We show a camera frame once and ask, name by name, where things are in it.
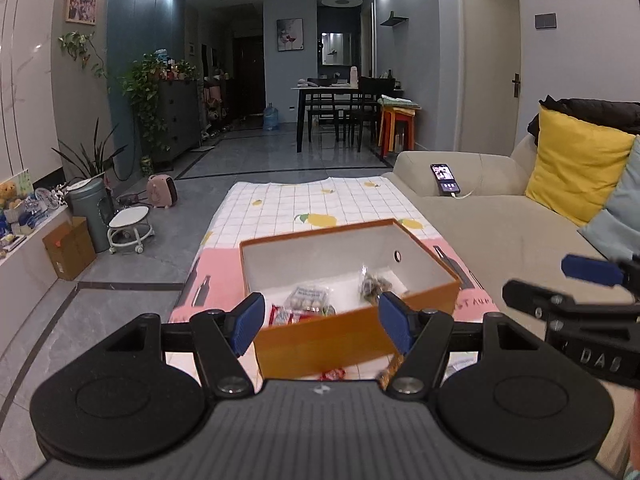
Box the white rolling stool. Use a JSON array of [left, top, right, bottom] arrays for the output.
[[107, 204, 155, 255]]

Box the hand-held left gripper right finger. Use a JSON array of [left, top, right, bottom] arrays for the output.
[[377, 290, 544, 402]]

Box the shoe rack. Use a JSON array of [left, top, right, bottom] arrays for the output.
[[202, 77, 231, 137]]

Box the checked lemon print tablecloth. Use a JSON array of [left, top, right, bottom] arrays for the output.
[[167, 175, 501, 397]]

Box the leafy green trailing plant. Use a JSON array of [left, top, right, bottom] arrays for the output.
[[122, 52, 199, 152]]

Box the long leaf potted plant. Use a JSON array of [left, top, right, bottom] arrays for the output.
[[51, 119, 129, 192]]

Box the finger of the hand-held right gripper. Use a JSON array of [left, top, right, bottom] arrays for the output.
[[560, 253, 640, 291], [501, 279, 640, 322]]

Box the framed group photo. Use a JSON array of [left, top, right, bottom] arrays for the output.
[[64, 0, 98, 25]]

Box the white snack packet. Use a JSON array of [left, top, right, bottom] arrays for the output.
[[283, 284, 335, 311]]

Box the pink space heater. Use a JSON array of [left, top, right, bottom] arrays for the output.
[[145, 173, 179, 209]]

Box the stack of papers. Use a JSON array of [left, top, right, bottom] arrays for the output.
[[378, 93, 421, 111]]

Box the dark grey drawer cabinet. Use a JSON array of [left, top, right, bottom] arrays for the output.
[[149, 78, 204, 164]]

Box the framed flower picture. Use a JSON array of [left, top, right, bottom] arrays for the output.
[[276, 18, 305, 53]]

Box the grey round bin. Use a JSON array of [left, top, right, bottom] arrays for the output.
[[66, 177, 119, 254]]

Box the light blue cushion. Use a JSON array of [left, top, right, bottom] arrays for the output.
[[577, 134, 640, 264]]

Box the white door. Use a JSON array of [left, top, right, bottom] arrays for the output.
[[459, 0, 521, 154]]

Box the black smartphone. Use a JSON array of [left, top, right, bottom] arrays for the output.
[[429, 162, 461, 196]]

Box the row of small toys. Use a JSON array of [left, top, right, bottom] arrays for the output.
[[0, 169, 69, 257]]

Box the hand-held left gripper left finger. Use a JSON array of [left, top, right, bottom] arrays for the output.
[[101, 291, 267, 401]]

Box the person's right forearm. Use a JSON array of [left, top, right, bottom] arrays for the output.
[[627, 399, 640, 469]]

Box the peanut snack packet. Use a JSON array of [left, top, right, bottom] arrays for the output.
[[377, 354, 406, 391]]

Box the clear packet of brown pieces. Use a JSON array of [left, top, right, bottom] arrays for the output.
[[357, 264, 409, 306]]

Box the stack of orange stools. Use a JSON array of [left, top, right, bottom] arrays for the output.
[[378, 104, 419, 161]]

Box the dark dining chair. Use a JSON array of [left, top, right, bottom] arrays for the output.
[[305, 78, 346, 144], [349, 75, 396, 154]]

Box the orange cardboard box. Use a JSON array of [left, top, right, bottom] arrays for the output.
[[239, 218, 462, 381]]

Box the beige sofa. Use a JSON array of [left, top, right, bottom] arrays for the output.
[[382, 132, 640, 413]]

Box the yellow cushion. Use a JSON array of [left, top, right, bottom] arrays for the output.
[[524, 104, 637, 227]]

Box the brown cardboard carton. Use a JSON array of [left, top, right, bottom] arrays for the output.
[[42, 216, 97, 281]]

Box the dark dining table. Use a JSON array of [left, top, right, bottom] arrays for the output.
[[290, 83, 401, 154]]

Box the hanging wall plant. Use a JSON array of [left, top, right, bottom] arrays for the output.
[[58, 30, 109, 81]]

